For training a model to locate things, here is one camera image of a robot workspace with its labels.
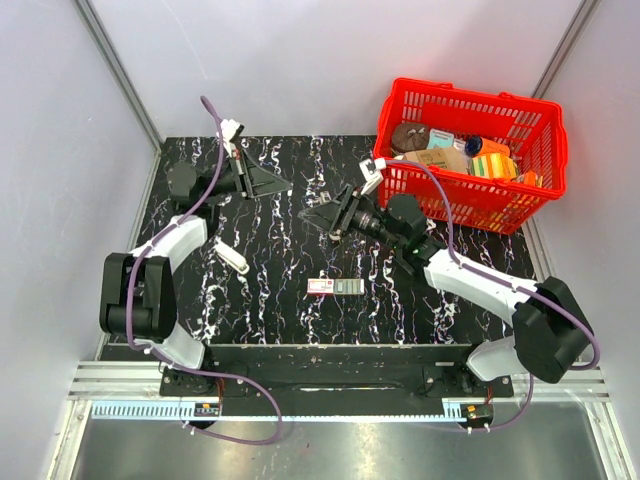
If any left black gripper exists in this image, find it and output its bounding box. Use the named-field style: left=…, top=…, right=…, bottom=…
left=201, top=148, right=293, bottom=201

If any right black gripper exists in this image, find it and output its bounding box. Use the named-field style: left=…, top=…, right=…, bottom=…
left=298, top=185, right=404, bottom=251

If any black grey stapler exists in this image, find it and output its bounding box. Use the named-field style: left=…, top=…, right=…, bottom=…
left=314, top=191, right=331, bottom=206

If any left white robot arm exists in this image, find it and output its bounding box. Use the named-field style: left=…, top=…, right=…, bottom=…
left=99, top=146, right=291, bottom=396

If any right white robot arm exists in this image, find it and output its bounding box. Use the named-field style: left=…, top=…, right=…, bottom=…
left=298, top=185, right=593, bottom=396

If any staple box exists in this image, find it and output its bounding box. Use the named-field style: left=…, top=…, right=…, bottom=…
left=307, top=278, right=365, bottom=296

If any brown round object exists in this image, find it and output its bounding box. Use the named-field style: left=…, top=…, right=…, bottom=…
left=391, top=122, right=429, bottom=156

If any teal white card box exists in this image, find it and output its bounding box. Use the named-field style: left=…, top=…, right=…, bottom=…
left=427, top=128, right=455, bottom=149

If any brown cardboard box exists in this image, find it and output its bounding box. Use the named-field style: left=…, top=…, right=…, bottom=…
left=403, top=147, right=469, bottom=174

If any orange bottle blue cap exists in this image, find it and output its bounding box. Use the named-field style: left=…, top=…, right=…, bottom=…
left=464, top=135, right=511, bottom=157

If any red plastic basket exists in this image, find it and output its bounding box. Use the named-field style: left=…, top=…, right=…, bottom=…
left=373, top=78, right=569, bottom=234

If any yellow green sponge pack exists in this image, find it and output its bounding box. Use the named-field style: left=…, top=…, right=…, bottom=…
left=470, top=153, right=518, bottom=180

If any orange snack packet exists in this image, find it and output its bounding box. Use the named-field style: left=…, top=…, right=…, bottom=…
left=511, top=170, right=543, bottom=188

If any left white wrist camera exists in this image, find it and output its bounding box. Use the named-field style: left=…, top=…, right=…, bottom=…
left=221, top=119, right=244, bottom=157

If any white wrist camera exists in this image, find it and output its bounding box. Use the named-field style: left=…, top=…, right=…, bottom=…
left=359, top=158, right=386, bottom=196
left=221, top=119, right=244, bottom=157

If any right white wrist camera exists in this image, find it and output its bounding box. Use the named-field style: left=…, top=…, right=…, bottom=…
left=359, top=158, right=386, bottom=196

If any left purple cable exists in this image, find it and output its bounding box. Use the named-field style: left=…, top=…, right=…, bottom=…
left=124, top=95, right=285, bottom=447

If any purple cable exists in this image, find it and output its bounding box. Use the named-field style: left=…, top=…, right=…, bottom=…
left=124, top=95, right=285, bottom=447
left=374, top=158, right=603, bottom=434

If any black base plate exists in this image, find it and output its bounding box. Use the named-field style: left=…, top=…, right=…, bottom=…
left=99, top=342, right=514, bottom=406

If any aluminium rail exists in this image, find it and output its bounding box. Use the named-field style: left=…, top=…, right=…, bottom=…
left=68, top=362, right=610, bottom=423

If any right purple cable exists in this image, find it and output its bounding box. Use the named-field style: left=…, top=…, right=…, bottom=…
left=374, top=158, right=603, bottom=434

